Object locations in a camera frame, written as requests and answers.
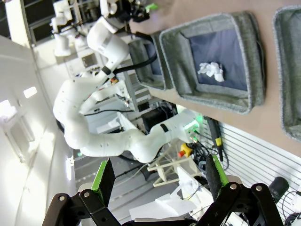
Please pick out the white paper sheets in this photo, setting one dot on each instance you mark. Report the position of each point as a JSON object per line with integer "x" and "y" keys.
{"x": 169, "y": 204}

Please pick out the yellow emergency stop box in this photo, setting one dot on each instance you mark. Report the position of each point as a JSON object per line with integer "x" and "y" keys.
{"x": 185, "y": 148}

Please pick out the black cylindrical grip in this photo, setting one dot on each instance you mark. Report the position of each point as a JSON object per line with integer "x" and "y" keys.
{"x": 278, "y": 188}

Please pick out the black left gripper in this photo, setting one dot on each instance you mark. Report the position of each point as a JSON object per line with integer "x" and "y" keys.
{"x": 131, "y": 10}

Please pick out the ceiling light panel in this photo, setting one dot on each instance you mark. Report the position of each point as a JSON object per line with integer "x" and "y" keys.
{"x": 30, "y": 92}

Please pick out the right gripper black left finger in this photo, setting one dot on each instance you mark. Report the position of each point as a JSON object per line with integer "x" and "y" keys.
{"x": 77, "y": 212}

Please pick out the grey fabric basket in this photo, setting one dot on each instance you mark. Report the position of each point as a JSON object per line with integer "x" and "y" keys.
{"x": 145, "y": 77}
{"x": 211, "y": 99}
{"x": 287, "y": 94}

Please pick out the white equipment cabinet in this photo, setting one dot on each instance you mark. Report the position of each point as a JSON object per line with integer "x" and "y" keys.
{"x": 122, "y": 89}

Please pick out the white slatted base panel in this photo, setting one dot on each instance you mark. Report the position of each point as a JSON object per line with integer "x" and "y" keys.
{"x": 254, "y": 153}

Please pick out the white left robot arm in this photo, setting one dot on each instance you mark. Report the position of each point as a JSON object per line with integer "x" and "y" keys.
{"x": 98, "y": 143}

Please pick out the black handheld scanner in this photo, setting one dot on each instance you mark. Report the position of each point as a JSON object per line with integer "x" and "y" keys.
{"x": 212, "y": 129}

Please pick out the black equipment box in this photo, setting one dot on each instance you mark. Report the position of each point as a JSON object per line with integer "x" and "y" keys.
{"x": 155, "y": 120}

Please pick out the white wooden frame stand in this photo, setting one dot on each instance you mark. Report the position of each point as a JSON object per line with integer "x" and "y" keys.
{"x": 162, "y": 176}

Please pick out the white paper ball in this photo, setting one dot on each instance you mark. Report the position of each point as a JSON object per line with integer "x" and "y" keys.
{"x": 211, "y": 70}

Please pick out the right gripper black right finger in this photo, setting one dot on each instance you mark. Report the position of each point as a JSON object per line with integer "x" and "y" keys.
{"x": 235, "y": 207}

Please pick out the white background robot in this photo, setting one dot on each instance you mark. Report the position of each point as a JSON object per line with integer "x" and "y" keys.
{"x": 62, "y": 44}

